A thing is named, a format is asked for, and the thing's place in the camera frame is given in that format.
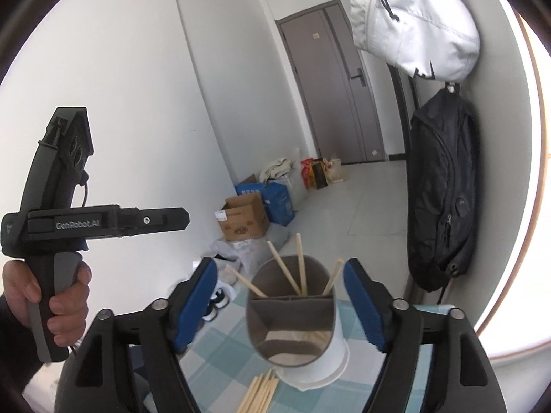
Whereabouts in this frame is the thin black cable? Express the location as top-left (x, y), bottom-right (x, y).
top-left (74, 174), bottom-right (90, 212)

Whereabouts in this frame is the person's left hand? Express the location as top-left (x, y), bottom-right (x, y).
top-left (2, 260), bottom-right (92, 348)

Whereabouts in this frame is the small grey parcel bag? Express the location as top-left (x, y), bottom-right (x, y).
top-left (212, 240), bottom-right (242, 260)

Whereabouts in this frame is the wooden-framed window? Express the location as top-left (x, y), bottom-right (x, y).
top-left (474, 0), bottom-right (551, 366)

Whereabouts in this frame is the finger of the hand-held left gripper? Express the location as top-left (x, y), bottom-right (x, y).
top-left (119, 207), bottom-right (190, 237)

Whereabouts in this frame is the bundle of wooden chopsticks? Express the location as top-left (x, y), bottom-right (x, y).
top-left (237, 368), bottom-right (280, 413)

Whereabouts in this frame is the white plastic bag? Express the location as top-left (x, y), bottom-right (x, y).
top-left (214, 258), bottom-right (247, 288)

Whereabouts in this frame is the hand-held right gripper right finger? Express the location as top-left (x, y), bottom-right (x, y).
top-left (343, 258), bottom-right (509, 413)

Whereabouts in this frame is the blue cardboard box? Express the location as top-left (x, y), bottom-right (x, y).
top-left (235, 182), bottom-right (298, 226)

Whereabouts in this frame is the brown cardboard box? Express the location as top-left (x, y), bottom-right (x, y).
top-left (214, 193), bottom-right (270, 242)

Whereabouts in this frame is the red bag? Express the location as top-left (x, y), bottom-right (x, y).
top-left (300, 159), bottom-right (317, 188)

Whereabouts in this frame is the black backpack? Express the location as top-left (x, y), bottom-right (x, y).
top-left (407, 88), bottom-right (479, 304)

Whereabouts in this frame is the black white sneaker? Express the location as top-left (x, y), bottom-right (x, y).
top-left (215, 279), bottom-right (238, 307)
top-left (201, 297), bottom-right (229, 323)

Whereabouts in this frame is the grey door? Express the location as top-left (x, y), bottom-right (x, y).
top-left (275, 2), bottom-right (386, 165)

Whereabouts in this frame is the teal checked tablecloth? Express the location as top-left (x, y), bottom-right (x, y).
top-left (142, 301), bottom-right (459, 413)

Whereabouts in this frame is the white tote bag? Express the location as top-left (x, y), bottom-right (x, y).
top-left (258, 157), bottom-right (308, 209)

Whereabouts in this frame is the wooden chopstick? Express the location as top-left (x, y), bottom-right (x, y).
top-left (267, 241), bottom-right (302, 297)
top-left (322, 259), bottom-right (346, 297)
top-left (225, 265), bottom-right (270, 298)
top-left (296, 233), bottom-right (308, 297)

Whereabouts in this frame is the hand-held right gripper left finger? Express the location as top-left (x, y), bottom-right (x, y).
top-left (56, 257), bottom-right (219, 413)

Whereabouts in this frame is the large grey parcel bag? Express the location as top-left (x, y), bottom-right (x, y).
top-left (241, 226), bottom-right (291, 263)

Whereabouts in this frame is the white backpack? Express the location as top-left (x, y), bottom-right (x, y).
top-left (349, 0), bottom-right (480, 82)

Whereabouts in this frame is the grey white utensil holder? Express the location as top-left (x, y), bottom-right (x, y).
top-left (245, 255), bottom-right (350, 390)

